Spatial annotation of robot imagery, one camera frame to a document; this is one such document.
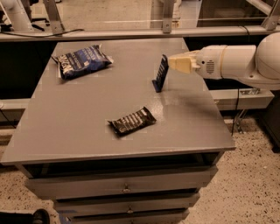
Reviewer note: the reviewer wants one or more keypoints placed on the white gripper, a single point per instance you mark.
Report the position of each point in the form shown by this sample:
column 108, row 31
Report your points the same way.
column 207, row 61

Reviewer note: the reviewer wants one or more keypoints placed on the blue rxbar blueberry bar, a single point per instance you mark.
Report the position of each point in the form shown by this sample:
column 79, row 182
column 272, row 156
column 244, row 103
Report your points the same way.
column 158, row 83

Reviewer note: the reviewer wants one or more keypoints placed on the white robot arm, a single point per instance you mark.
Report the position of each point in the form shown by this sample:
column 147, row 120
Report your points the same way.
column 257, row 66

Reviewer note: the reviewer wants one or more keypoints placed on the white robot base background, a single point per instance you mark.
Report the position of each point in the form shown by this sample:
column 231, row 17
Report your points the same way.
column 16, row 14

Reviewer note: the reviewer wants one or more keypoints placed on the black rxbar chocolate bar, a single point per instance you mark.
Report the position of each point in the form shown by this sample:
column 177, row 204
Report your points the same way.
column 133, row 122

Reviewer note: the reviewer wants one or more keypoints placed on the grey drawer cabinet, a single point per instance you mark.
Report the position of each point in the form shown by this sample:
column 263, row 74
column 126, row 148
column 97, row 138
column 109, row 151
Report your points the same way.
column 108, row 148

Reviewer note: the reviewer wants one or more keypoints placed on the blue chip bag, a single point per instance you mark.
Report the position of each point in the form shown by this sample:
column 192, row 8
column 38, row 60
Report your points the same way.
column 82, row 62

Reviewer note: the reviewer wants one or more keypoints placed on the top grey drawer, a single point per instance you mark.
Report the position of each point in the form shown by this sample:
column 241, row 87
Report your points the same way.
column 76, row 187

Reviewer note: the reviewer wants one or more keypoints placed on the grey drawer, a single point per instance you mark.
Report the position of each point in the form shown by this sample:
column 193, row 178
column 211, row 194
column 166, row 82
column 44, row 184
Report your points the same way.
column 169, row 216
column 127, row 205
column 76, row 187

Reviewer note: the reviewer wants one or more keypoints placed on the middle grey drawer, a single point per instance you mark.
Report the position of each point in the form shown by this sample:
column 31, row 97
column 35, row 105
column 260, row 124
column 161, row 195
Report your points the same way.
column 127, row 205

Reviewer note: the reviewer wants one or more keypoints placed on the bottom grey drawer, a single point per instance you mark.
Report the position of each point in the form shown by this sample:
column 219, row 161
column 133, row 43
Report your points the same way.
column 169, row 216

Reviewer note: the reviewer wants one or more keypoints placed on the black round object bottom left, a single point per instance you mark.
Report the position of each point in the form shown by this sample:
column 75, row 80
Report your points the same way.
column 40, row 216

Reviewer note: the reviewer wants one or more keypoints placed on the grey metal post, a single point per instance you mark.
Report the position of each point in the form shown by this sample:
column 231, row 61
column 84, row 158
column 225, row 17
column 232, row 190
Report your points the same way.
column 167, row 15

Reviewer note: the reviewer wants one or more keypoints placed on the grey lower side rail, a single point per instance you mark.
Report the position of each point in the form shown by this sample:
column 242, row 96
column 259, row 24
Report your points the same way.
column 245, row 98

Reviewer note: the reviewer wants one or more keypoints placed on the grey metal rail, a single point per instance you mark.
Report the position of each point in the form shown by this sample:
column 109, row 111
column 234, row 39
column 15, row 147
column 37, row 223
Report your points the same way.
column 79, row 35

